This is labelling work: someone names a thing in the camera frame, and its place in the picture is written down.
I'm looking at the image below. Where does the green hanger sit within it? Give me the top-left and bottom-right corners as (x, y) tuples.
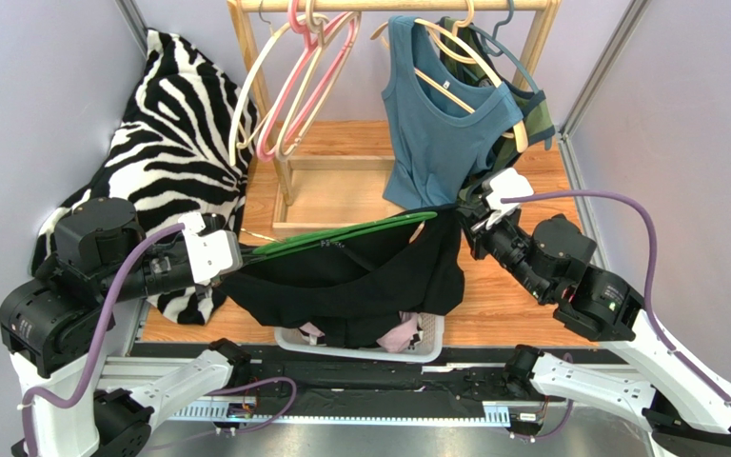
(241, 211), (438, 264)

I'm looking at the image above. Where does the blue tank top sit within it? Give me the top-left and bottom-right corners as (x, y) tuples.
(382, 15), (524, 209)

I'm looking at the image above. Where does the mauve tank top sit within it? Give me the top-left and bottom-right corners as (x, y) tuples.
(298, 311), (424, 353)

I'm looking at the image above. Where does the black top green trim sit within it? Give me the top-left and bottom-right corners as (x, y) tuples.
(215, 205), (465, 348)

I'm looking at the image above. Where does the olive green tank top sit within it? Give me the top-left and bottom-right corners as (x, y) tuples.
(440, 19), (556, 204)

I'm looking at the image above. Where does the teal hanger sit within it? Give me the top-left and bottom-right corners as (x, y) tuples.
(466, 0), (541, 96)

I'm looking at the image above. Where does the pink hanger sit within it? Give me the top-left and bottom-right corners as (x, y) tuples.
(255, 0), (357, 164)

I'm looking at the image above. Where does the cream hanger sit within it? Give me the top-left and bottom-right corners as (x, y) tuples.
(229, 21), (303, 152)

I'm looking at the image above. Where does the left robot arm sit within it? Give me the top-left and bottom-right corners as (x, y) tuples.
(0, 198), (248, 456)

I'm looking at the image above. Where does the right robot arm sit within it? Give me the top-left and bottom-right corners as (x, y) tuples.
(457, 203), (731, 456)

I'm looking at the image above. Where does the wooden clothes rack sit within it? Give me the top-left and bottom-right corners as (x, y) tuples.
(226, 0), (563, 240)

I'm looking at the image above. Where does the zebra print blanket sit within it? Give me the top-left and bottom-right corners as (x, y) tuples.
(30, 28), (262, 326)

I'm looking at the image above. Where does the white plastic basket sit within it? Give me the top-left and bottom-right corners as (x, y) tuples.
(274, 313), (445, 364)

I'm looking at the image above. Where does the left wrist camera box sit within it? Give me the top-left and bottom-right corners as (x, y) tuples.
(177, 211), (245, 287)

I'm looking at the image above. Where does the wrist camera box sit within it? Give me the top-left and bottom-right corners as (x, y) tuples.
(177, 211), (245, 287)
(478, 169), (534, 229)

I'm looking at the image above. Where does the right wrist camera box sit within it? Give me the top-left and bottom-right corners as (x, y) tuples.
(478, 169), (534, 229)

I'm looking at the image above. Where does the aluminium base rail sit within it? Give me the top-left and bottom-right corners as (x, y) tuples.
(163, 345), (681, 441)

